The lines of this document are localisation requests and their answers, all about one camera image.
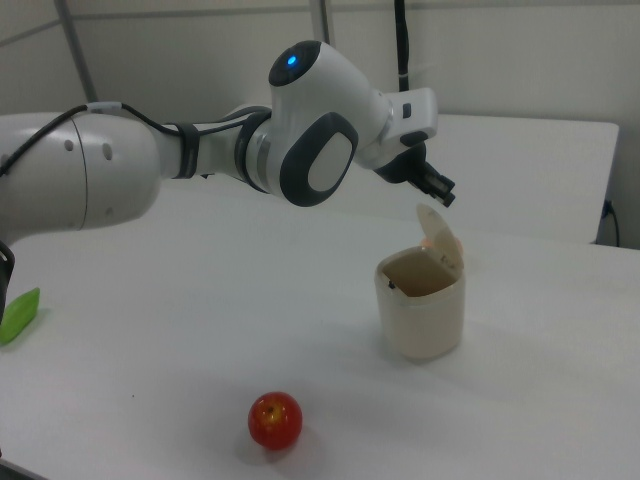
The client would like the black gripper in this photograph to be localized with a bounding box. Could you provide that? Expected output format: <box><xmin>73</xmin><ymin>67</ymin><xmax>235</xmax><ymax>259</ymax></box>
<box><xmin>373</xmin><ymin>141</ymin><xmax>457</xmax><ymax>209</ymax></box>

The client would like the beige garbage bin lid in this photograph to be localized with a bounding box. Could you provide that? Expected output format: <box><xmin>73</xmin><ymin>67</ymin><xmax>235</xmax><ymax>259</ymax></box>
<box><xmin>416</xmin><ymin>202</ymin><xmax>465</xmax><ymax>274</ymax></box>

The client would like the beige plastic garbage bin body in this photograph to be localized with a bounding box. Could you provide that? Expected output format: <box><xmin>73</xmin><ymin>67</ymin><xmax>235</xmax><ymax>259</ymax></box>
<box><xmin>374</xmin><ymin>245</ymin><xmax>467</xmax><ymax>364</ymax></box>

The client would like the white adjacent table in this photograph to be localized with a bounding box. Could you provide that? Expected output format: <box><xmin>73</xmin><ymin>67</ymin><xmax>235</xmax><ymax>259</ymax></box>
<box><xmin>164</xmin><ymin>113</ymin><xmax>621</xmax><ymax>246</ymax></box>

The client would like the red toy apple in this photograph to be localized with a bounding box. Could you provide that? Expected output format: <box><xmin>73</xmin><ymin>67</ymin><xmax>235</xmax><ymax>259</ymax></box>
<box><xmin>247</xmin><ymin>390</ymin><xmax>304</xmax><ymax>452</ymax></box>

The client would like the green toy cucumber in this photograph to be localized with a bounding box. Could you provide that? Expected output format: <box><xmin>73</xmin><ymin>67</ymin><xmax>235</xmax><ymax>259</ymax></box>
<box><xmin>0</xmin><ymin>286</ymin><xmax>42</xmax><ymax>346</ymax></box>

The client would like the black camera pole with base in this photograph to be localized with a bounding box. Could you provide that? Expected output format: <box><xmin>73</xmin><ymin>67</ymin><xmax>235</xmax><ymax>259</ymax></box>
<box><xmin>393</xmin><ymin>0</ymin><xmax>415</xmax><ymax>94</ymax></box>

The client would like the black cable beside table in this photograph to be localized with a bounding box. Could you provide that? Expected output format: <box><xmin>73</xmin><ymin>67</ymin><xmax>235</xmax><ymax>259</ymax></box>
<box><xmin>601</xmin><ymin>198</ymin><xmax>622</xmax><ymax>247</ymax></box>

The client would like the grey aluminium frame post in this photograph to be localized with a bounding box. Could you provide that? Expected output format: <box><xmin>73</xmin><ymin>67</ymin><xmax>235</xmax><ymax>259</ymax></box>
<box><xmin>53</xmin><ymin>0</ymin><xmax>100</xmax><ymax>105</ymax></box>
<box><xmin>309</xmin><ymin>0</ymin><xmax>335</xmax><ymax>45</ymax></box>

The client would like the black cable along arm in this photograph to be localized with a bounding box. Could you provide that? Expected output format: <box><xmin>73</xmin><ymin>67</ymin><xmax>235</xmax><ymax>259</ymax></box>
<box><xmin>0</xmin><ymin>101</ymin><xmax>274</xmax><ymax>179</ymax></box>

